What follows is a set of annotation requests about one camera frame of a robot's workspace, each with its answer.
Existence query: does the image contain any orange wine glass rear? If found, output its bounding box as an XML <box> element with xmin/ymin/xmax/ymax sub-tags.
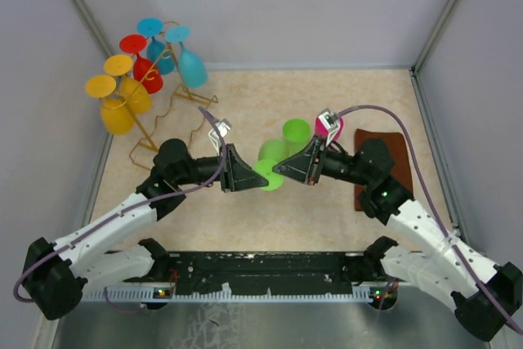
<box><xmin>104</xmin><ymin>54</ymin><xmax>152</xmax><ymax>114</ymax></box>

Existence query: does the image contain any green wine glass front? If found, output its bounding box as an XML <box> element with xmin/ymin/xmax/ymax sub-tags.
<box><xmin>282</xmin><ymin>118</ymin><xmax>311</xmax><ymax>155</ymax></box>

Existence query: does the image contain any brown cloth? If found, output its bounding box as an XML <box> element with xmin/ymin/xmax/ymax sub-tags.
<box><xmin>354</xmin><ymin>128</ymin><xmax>413</xmax><ymax>206</ymax></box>

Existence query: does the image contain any green wine glass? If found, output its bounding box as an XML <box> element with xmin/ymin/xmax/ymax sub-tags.
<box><xmin>253</xmin><ymin>139</ymin><xmax>289</xmax><ymax>191</ymax></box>
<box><xmin>282</xmin><ymin>118</ymin><xmax>311</xmax><ymax>155</ymax></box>

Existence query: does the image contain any red wine glass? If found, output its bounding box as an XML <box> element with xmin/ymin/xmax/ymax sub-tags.
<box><xmin>119</xmin><ymin>34</ymin><xmax>163</xmax><ymax>94</ymax></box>

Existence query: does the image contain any gold wire glass rack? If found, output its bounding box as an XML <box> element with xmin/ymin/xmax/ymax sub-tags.
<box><xmin>114</xmin><ymin>20</ymin><xmax>220</xmax><ymax>164</ymax></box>

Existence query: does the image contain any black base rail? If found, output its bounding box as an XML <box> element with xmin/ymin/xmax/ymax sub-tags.
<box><xmin>122</xmin><ymin>249</ymin><xmax>393</xmax><ymax>297</ymax></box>

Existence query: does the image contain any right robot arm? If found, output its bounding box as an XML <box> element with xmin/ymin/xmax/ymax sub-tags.
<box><xmin>273</xmin><ymin>137</ymin><xmax>522</xmax><ymax>342</ymax></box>

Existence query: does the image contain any teal wine glass front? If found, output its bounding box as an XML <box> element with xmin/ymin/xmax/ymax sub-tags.
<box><xmin>164</xmin><ymin>25</ymin><xmax>208</xmax><ymax>88</ymax></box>

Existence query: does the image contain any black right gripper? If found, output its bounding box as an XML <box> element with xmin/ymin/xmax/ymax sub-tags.
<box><xmin>273</xmin><ymin>133</ymin><xmax>371</xmax><ymax>187</ymax></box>

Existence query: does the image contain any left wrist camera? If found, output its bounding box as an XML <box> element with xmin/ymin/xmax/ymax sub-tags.
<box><xmin>208</xmin><ymin>119</ymin><xmax>232</xmax><ymax>154</ymax></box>

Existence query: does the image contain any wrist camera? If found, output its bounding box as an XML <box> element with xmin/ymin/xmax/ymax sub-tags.
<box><xmin>208</xmin><ymin>119</ymin><xmax>232</xmax><ymax>154</ymax></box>
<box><xmin>317</xmin><ymin>109</ymin><xmax>341</xmax><ymax>147</ymax></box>

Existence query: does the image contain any pink wine glass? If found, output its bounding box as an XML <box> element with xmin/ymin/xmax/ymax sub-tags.
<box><xmin>314</xmin><ymin>116</ymin><xmax>344</xmax><ymax>141</ymax></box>

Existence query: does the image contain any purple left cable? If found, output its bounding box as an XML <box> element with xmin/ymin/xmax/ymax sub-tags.
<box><xmin>13</xmin><ymin>105</ymin><xmax>226</xmax><ymax>317</ymax></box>

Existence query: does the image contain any orange wine glass front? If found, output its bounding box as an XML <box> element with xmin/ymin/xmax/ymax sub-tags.
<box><xmin>85</xmin><ymin>74</ymin><xmax>135</xmax><ymax>135</ymax></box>

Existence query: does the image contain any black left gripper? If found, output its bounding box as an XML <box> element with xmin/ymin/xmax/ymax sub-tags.
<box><xmin>175</xmin><ymin>143</ymin><xmax>269</xmax><ymax>193</ymax></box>

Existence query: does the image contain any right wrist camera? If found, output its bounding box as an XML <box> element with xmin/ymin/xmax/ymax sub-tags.
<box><xmin>317</xmin><ymin>109</ymin><xmax>341</xmax><ymax>147</ymax></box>

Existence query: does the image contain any orange wine glass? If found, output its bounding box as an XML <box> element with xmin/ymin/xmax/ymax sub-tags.
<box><xmin>85</xmin><ymin>74</ymin><xmax>135</xmax><ymax>135</ymax></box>
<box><xmin>104</xmin><ymin>54</ymin><xmax>152</xmax><ymax>114</ymax></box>

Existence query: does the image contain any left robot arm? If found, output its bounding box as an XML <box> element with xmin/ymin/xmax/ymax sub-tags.
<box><xmin>13</xmin><ymin>139</ymin><xmax>269</xmax><ymax>320</ymax></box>

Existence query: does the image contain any teal wine glass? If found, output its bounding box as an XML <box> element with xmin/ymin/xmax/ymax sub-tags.
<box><xmin>136</xmin><ymin>17</ymin><xmax>175</xmax><ymax>75</ymax></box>
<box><xmin>164</xmin><ymin>25</ymin><xmax>208</xmax><ymax>88</ymax></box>

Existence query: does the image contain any teal wine glass rear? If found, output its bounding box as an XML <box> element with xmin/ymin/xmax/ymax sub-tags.
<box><xmin>136</xmin><ymin>17</ymin><xmax>175</xmax><ymax>75</ymax></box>

